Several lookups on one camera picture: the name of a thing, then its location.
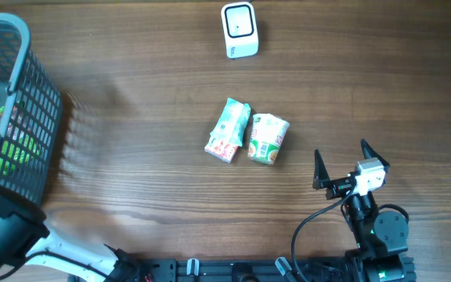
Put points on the teal tissue pack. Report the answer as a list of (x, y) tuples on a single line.
[(232, 123)]

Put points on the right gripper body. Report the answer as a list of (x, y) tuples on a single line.
[(339, 187)]

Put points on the grey plastic shopping basket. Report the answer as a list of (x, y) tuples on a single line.
[(30, 112)]

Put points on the green snack bag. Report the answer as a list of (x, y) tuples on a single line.
[(26, 148)]

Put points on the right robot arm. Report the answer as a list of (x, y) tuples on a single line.
[(380, 231)]

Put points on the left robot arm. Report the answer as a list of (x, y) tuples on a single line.
[(25, 239)]

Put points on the instant noodle cup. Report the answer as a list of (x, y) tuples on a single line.
[(268, 132)]

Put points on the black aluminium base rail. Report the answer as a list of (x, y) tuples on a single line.
[(324, 269)]

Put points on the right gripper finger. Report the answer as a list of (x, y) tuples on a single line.
[(321, 178), (369, 152)]

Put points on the white barcode scanner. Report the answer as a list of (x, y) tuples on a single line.
[(240, 30)]

